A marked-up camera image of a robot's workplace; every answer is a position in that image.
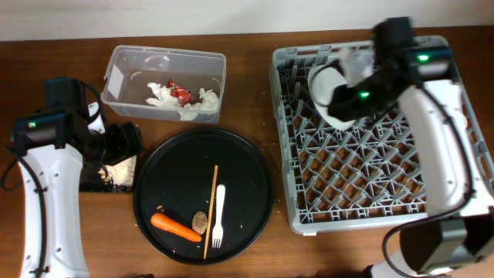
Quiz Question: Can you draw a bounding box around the grey bowl with food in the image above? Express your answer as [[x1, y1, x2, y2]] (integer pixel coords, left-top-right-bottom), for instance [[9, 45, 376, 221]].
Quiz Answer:
[[308, 65, 355, 131]]

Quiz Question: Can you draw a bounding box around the white napkin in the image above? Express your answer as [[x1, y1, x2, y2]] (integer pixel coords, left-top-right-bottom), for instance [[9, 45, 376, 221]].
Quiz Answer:
[[146, 83, 181, 107]]

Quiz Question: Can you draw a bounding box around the red snack wrapper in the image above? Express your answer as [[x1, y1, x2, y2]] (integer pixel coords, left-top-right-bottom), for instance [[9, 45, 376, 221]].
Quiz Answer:
[[166, 80, 193, 107]]

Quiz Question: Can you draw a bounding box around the orange carrot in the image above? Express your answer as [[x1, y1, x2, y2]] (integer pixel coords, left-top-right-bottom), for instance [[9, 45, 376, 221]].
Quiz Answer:
[[151, 213, 201, 242]]

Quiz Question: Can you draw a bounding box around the wooden chopstick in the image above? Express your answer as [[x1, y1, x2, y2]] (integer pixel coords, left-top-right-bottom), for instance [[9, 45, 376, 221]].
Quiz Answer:
[[203, 165, 218, 260]]

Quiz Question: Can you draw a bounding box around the white plastic fork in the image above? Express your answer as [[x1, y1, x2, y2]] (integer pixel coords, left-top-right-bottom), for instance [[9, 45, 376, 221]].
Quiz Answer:
[[212, 185, 226, 249]]

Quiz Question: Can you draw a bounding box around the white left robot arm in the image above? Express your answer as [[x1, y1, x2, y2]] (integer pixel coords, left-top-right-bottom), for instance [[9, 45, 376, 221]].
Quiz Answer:
[[10, 110, 144, 277]]

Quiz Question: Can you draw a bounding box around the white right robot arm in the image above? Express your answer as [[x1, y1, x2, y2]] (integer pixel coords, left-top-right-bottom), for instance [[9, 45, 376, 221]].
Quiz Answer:
[[310, 45, 493, 277]]

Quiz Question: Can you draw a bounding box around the grey plastic dishwasher rack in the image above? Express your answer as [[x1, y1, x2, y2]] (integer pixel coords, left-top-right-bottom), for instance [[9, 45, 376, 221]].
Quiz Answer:
[[269, 41, 493, 236]]

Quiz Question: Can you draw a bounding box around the clear plastic waste bin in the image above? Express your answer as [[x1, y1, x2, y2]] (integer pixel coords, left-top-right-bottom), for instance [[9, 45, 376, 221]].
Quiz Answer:
[[101, 46, 226, 124]]

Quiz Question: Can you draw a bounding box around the rice and food scraps pile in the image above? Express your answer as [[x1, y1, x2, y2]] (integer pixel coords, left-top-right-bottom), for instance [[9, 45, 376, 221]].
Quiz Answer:
[[98, 156, 137, 188]]

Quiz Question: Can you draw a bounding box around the rectangular black tray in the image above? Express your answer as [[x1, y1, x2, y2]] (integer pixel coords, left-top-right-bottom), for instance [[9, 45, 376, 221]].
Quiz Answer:
[[80, 143, 141, 193]]

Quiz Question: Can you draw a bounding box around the round black tray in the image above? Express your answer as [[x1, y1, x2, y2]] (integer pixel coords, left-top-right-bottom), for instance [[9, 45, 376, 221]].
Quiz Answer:
[[134, 127, 274, 265]]

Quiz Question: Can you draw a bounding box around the crumpled white tissue in bin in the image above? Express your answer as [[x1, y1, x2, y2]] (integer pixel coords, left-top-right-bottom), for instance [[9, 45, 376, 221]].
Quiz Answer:
[[179, 88, 219, 121]]

